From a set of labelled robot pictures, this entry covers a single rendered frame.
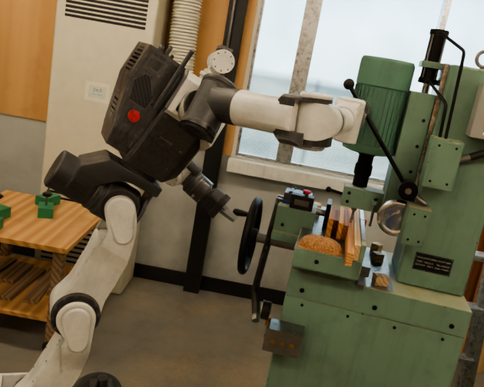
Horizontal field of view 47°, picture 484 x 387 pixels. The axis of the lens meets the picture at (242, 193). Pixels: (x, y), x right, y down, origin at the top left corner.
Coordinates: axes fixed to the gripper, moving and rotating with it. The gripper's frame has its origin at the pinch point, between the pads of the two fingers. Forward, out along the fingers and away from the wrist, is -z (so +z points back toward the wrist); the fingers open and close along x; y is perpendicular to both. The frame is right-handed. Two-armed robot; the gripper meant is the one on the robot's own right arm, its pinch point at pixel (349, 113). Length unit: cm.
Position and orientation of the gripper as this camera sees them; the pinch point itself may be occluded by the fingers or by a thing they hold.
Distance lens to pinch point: 178.5
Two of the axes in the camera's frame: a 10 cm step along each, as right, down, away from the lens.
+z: -1.9, 2.1, -9.6
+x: -8.5, 4.6, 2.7
